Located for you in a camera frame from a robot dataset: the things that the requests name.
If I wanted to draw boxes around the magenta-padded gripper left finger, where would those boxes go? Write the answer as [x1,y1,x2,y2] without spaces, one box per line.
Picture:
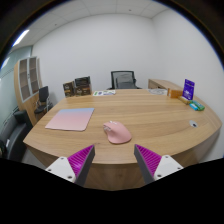
[44,143,96,188]

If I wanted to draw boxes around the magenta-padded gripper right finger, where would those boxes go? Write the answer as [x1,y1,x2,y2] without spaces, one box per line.
[133,143,184,186]

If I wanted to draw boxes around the pink computer mouse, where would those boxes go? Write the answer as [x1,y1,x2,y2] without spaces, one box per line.
[102,120,133,145]

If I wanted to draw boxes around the pink and blue mouse pad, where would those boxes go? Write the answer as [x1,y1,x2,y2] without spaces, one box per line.
[44,107,95,132]

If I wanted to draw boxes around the round white paper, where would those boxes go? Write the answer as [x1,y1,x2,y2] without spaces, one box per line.
[147,88,168,96]

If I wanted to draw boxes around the small beige box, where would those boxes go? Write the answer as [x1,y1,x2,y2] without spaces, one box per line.
[177,95,193,105]

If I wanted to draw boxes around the black sofa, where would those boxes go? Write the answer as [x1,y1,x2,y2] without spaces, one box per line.
[0,109,34,163]

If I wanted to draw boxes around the orange box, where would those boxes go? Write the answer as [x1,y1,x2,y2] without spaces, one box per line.
[167,88,184,99]

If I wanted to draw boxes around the white printed paper sheet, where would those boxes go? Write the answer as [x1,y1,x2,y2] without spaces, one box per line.
[92,89,117,97]

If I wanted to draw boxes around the tall brown cardboard box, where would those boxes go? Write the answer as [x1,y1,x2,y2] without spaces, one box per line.
[62,80,76,98]

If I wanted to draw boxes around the green small box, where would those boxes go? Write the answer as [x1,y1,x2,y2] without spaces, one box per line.
[192,100,206,112]

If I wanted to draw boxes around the black visitor chair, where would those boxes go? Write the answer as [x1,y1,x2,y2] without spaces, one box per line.
[34,85,54,115]

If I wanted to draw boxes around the wooden side desk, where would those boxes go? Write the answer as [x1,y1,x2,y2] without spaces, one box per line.
[147,78,184,91]

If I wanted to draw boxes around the black flat box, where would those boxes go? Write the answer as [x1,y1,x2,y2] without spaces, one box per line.
[74,76,92,88]

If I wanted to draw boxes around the purple standing sign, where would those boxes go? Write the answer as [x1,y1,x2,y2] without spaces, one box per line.
[182,78,196,101]

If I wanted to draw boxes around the wooden shelf unit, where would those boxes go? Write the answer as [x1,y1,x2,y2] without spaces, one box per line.
[13,56,44,126]

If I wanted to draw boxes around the black mesh office chair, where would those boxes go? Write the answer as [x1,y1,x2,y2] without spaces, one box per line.
[107,70,142,90]

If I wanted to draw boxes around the ceiling light panels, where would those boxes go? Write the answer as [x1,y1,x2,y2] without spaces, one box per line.
[12,29,30,48]

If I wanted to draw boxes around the round grey cable grommet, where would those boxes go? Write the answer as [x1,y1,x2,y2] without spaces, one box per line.
[188,119,199,129]

